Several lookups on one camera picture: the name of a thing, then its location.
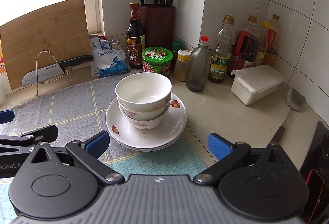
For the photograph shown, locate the white bowl pink flowers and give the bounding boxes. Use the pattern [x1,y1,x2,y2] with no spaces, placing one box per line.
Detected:
[119,108,167,130]

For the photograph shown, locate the white bowl front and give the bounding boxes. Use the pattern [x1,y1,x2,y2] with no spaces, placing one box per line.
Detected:
[115,72,172,112]

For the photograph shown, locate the metal wire rack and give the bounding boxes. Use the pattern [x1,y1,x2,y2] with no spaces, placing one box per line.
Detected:
[36,50,72,97]

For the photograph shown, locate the dark red knife block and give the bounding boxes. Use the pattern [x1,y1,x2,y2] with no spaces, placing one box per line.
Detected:
[139,0,176,49]

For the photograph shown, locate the middle white plate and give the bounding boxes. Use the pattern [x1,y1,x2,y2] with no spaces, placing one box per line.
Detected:
[110,133,183,151]

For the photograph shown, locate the blue white salt bag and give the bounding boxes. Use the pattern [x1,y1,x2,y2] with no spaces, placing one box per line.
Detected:
[89,36,129,78]

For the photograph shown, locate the oil bottle green label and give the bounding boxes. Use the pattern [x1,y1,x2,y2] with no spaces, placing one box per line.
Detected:
[208,15,235,83]

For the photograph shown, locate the yellow cap oil bottle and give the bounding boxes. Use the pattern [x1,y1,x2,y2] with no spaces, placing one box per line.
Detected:
[255,21,270,66]

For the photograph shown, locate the plain white bowl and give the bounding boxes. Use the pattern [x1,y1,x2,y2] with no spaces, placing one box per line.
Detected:
[117,99,169,121]

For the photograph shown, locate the teal floor mat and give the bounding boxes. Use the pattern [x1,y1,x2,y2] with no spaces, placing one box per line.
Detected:
[0,136,207,224]

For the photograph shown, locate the dark vinegar bottle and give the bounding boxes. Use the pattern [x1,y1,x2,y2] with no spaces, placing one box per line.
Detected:
[126,3,145,69]

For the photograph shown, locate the bottom white plate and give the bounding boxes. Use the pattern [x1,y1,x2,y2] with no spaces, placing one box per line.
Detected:
[115,137,181,152]

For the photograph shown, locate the grey checked cloth mat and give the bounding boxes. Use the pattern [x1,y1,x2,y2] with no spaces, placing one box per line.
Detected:
[0,69,145,163]

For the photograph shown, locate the red cap glass bottle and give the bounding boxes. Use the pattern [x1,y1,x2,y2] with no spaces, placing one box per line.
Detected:
[186,36,212,92]

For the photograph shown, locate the dark soy sauce bottle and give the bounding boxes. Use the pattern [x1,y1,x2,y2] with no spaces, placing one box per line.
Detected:
[226,15,260,78]

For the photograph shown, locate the bamboo cutting board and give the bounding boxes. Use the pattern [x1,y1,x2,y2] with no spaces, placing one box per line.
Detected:
[1,0,92,90]

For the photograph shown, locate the far right oil bottle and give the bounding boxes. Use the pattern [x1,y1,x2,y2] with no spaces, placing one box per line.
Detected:
[264,14,282,66]

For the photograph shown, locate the yellow lid spice jar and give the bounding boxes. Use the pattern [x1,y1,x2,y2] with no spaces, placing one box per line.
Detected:
[173,49,191,82]

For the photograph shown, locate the green lid sauce jar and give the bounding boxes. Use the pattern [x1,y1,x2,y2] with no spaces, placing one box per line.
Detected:
[142,47,173,77]

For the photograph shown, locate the green cap small jar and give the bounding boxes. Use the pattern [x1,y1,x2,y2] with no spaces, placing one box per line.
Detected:
[171,41,184,70]

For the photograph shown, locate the metal spatula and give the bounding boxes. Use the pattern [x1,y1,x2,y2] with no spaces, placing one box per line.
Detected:
[270,89,306,144]

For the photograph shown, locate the white plastic lidded box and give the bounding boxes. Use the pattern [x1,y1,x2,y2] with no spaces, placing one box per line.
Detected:
[231,65,285,106]

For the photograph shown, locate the steel santoku knife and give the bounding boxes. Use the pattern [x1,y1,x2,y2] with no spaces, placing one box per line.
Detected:
[22,55,93,87]

